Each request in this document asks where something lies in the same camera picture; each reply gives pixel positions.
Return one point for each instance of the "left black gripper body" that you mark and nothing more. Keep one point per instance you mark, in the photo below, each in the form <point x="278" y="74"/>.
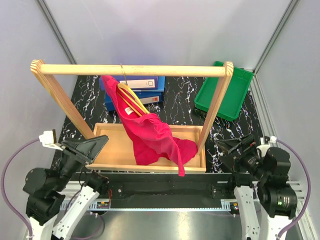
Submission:
<point x="74" y="152"/>

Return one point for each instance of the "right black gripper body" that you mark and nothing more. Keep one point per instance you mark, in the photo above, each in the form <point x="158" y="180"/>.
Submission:
<point x="248" y="159"/>

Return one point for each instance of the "red t shirt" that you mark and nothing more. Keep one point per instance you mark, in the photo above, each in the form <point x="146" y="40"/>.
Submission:
<point x="152" y="139"/>

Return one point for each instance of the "yellow clothes hanger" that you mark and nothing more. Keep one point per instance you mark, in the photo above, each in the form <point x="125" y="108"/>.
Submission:
<point x="132" y="98"/>

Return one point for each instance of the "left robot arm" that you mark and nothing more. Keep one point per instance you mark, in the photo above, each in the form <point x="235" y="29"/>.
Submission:
<point x="44" y="187"/>

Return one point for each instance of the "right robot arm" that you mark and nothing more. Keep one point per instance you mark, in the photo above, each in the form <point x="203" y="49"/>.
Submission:
<point x="258" y="182"/>

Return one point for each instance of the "wooden tray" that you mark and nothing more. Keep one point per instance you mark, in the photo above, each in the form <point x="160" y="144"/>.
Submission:
<point x="118" y="155"/>

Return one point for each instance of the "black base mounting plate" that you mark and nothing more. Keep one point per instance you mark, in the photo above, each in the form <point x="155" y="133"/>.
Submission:
<point x="206" y="185"/>

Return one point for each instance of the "lower blue binder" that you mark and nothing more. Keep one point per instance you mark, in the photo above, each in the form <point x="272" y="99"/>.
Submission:
<point x="146" y="97"/>

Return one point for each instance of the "blue binder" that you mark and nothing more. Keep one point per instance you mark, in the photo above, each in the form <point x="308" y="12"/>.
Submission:
<point x="146" y="97"/>
<point x="143" y="84"/>

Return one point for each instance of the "upper blue binder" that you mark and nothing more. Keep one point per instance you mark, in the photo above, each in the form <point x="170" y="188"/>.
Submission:
<point x="143" y="84"/>

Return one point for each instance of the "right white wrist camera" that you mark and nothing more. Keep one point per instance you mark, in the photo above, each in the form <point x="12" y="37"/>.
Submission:
<point x="265" y="144"/>

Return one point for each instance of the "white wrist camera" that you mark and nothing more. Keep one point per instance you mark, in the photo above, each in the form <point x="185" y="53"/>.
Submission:
<point x="265" y="144"/>
<point x="49" y="140"/>

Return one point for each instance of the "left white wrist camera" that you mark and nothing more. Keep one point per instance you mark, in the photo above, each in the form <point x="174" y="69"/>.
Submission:
<point x="49" y="140"/>

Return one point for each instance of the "white slotted cable duct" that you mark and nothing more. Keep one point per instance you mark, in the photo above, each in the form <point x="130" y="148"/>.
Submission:
<point x="161" y="204"/>

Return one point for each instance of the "wooden clothes rack frame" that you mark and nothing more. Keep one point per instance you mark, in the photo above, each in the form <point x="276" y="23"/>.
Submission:
<point x="45" y="74"/>

